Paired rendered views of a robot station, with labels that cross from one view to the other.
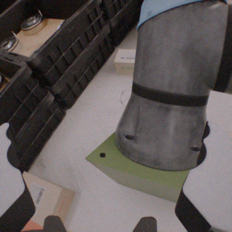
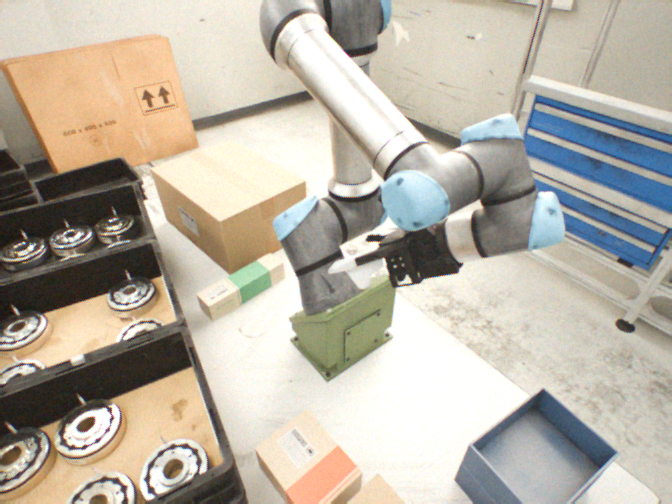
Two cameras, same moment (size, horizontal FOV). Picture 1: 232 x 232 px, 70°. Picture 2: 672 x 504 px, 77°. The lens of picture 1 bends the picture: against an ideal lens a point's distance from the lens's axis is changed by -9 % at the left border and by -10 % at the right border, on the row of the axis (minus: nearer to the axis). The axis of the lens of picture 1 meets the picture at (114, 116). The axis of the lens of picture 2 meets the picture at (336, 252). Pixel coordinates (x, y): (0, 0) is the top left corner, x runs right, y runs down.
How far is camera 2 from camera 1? 0.71 m
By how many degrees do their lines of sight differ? 52
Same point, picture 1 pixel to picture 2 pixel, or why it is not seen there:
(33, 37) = (53, 348)
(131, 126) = (323, 290)
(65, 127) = (222, 404)
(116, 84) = (224, 330)
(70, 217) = not seen: hidden behind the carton
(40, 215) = (320, 445)
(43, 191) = (297, 430)
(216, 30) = (330, 214)
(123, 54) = (208, 294)
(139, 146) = (339, 290)
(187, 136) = not seen: hidden behind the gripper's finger
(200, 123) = not seen: hidden behind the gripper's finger
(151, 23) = (300, 227)
